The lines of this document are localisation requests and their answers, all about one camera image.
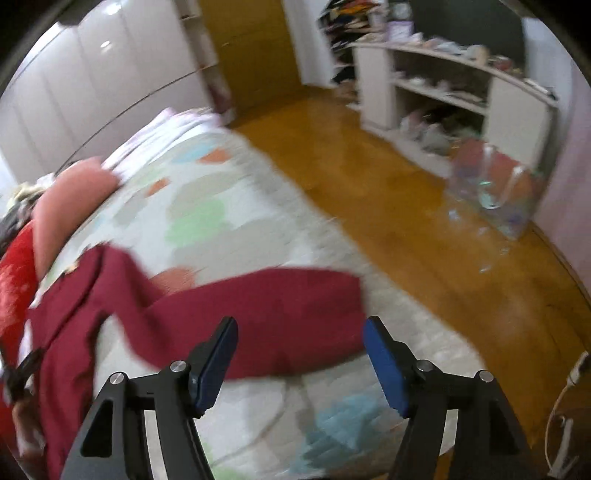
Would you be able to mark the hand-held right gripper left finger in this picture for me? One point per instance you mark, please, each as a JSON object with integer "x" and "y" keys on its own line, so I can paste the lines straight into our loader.
{"x": 214, "y": 364}

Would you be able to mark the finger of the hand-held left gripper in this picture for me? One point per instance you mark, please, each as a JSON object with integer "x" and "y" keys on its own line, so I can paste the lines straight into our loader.
{"x": 21, "y": 374}

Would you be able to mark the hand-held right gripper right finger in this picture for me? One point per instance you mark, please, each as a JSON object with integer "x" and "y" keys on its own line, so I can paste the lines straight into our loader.
{"x": 385, "y": 364}

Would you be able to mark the dark red garment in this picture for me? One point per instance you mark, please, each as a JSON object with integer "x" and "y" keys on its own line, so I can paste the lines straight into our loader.
{"x": 277, "y": 314}

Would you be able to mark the pile of clothes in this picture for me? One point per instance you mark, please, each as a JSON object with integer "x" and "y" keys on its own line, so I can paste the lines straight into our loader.
{"x": 18, "y": 207}

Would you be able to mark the cluttered clothes rack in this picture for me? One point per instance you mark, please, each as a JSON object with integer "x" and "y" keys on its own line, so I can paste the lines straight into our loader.
{"x": 346, "y": 27}

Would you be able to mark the red floral comforter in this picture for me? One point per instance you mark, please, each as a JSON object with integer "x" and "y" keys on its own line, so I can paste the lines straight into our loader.
{"x": 14, "y": 286}

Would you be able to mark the heart print quilt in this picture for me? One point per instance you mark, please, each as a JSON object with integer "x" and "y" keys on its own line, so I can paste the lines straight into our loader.
{"x": 207, "y": 194}

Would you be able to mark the clear plastic bag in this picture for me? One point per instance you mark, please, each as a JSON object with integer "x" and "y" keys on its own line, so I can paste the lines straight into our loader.
{"x": 498, "y": 184}

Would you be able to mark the white fleece blanket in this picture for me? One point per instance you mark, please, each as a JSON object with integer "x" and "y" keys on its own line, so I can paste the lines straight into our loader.
{"x": 152, "y": 129}

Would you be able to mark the white shelf unit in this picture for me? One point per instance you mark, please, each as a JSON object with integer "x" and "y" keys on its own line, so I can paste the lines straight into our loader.
{"x": 374, "y": 83}

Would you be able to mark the white wardrobe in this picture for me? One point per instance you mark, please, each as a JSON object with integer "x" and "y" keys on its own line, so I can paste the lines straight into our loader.
{"x": 92, "y": 69}

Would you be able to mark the wooden door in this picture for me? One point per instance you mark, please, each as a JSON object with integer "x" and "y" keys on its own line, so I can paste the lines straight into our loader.
{"x": 258, "y": 46}

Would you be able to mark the dark television screen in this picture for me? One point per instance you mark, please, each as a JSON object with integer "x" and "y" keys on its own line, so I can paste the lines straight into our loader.
{"x": 461, "y": 23}

